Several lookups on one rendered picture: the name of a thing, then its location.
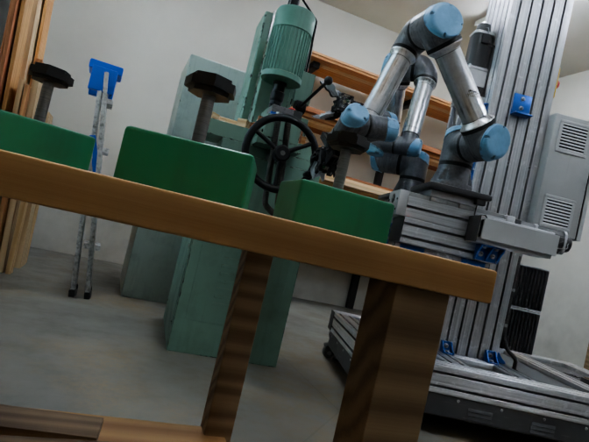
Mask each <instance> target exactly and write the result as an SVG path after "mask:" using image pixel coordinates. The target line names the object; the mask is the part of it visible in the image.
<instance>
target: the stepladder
mask: <svg viewBox="0 0 589 442"><path fill-rule="evenodd" d="M89 72H90V73H91V75H90V78H89V85H88V89H89V95H92V96H96V107H95V114H94V120H93V127H92V133H91V135H89V136H91V137H93V138H95V139H96V138H97V132H98V126H99V118H100V112H101V118H100V128H99V138H98V146H97V145H96V143H95V146H94V150H93V153H92V157H91V161H90V164H89V171H91V172H92V170H93V172H95V173H98V174H101V172H102V162H103V155H106V156H108V153H109V149H108V148H105V147H103V142H104V133H105V123H106V113H107V109H110V110H112V106H113V102H114V100H112V98H113V95H114V91H115V87H116V84H117V82H121V80H122V76H123V72H124V69H123V68H121V67H117V66H114V65H111V64H109V63H106V62H103V61H99V60H96V59H93V58H91V59H90V61H89ZM101 107H102V108H101ZM85 222H86V215H82V214H81V216H80V223H79V230H78V236H77V242H76V249H75V261H74V268H73V274H72V281H71V286H70V290H69V291H68V296H70V297H74V296H76V295H77V290H78V283H77V280H78V274H79V266H80V260H81V254H82V248H86V249H88V250H89V257H88V266H87V277H86V284H85V292H84V299H88V300H89V299H90V297H91V294H92V286H91V282H92V271H93V261H94V251H100V248H101V243H97V242H96V222H97V217H92V218H91V227H90V237H89V241H88V240H84V244H83V247H82V241H83V234H84V228H85Z"/></svg>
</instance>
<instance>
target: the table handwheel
mask: <svg viewBox="0 0 589 442"><path fill-rule="evenodd" d="M276 121H283V122H288V123H290V124H293V125H295V126H297V127H298V128H300V129H301V130H302V131H303V132H304V134H305V135H306V136H307V138H308V140H309V142H308V143H306V144H303V145H300V146H295V147H292V148H288V147H287V146H285V145H279V146H276V145H275V144H274V143H273V142H272V141H271V140H270V139H268V138H267V137H266V136H265V135H264V134H263V133H262V132H261V131H260V130H259V129H260V128H261V127H262V126H264V125H266V124H269V123H272V122H276ZM255 133H256V134H257V135H259V136H260V137H261V138H262V139H263V140H264V141H265V142H266V143H267V144H268V145H269V146H270V147H271V148H272V149H273V151H272V156H273V159H274V161H277V165H276V171H275V176H274V180H273V184H270V183H268V182H265V181H264V180H262V179H261V178H260V177H259V176H258V175H257V174H256V176H255V180H254V183H255V184H257V185H258V186H259V187H261V188H262V189H264V190H266V191H269V192H272V193H276V194H278V192H279V188H280V186H278V180H279V175H280V168H281V163H282V162H283V161H286V160H288V159H289V157H290V154H291V153H293V152H296V151H298V150H301V149H303V148H307V147H310V146H311V152H312V154H313V152H314V151H316V150H317V149H318V144H317V140H316V137H315V135H314V133H313V132H312V131H311V129H310V128H309V127H308V126H307V125H306V124H305V123H304V122H303V121H301V120H300V119H299V118H296V117H294V116H291V115H288V114H283V113H275V114H270V115H267V116H264V117H262V118H261V119H259V120H258V121H256V122H255V123H254V124H253V125H252V126H251V127H250V128H249V130H248V131H247V133H246V135H245V137H244V140H243V144H242V152H241V153H249V151H250V144H251V142H252V138H253V136H254V135H255Z"/></svg>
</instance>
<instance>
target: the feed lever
mask: <svg viewBox="0 0 589 442"><path fill-rule="evenodd" d="M332 83H333V79H332V77H331V76H326V77H325V78H324V83H323V84H322V85H321V86H320V87H319V88H318V89H317V90H315V91H314V92H313V93H312V94H311V95H310V96H309V97H308V98H307V99H306V100H305V101H304V102H302V101H299V100H295V102H294V106H293V108H294V109H295V110H296V111H299V112H302V115H303V114H304V112H305V110H306V107H307V102H308V101H309V100H310V99H311V98H312V97H313V96H315V95H316V94H317V93H318V92H319V91H320V90H321V89H322V88H324V87H325V86H326V85H331V84H332Z"/></svg>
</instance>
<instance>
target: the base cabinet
mask: <svg viewBox="0 0 589 442"><path fill-rule="evenodd" d="M263 191H264V190H263V189H262V188H261V187H259V186H258V185H257V184H255V183H254V184H253V188H252V194H251V198H250V202H249V206H248V210H251V211H255V212H258V213H263V214H267V215H270V216H271V214H269V213H268V212H267V211H266V210H265V208H264V206H263V205H262V204H263V203H262V198H263V197H262V195H263V193H264V192H263ZM241 253H242V250H241V249H237V248H233V247H229V246H221V245H218V244H213V243H209V242H205V241H201V240H197V239H190V238H186V237H182V242H181V248H180V251H179V255H178V259H177V262H176V266H175V270H174V277H173V280H172V284H171V288H170V291H169V296H168V299H167V306H166V309H165V313H164V317H163V318H164V328H165V338H166V347H167V350H168V351H173V352H179V353H189V354H195V355H201V356H206V357H211V358H216V357H217V353H218V349H219V346H220V341H221V337H222V334H223V330H224V323H225V319H226V316H227V312H228V308H229V304H230V300H231V293H232V290H233V286H234V282H235V279H236V274H237V271H238V264H239V260H240V256H241ZM299 266H300V262H297V261H292V260H285V259H282V258H277V257H273V262H272V266H271V269H270V273H269V277H268V281H267V285H266V292H265V295H264V299H263V303H262V307H261V311H260V314H259V321H258V325H257V329H256V333H255V337H254V340H253V345H252V351H251V355H250V359H249V363H251V364H256V365H261V366H267V367H276V365H277V360H278V357H279V353H280V346H281V342H282V339H283V334H284V331H285V327H286V322H287V316H288V312H289V308H290V304H291V300H292V296H293V293H294V289H295V282H296V278H297V274H298V270H299Z"/></svg>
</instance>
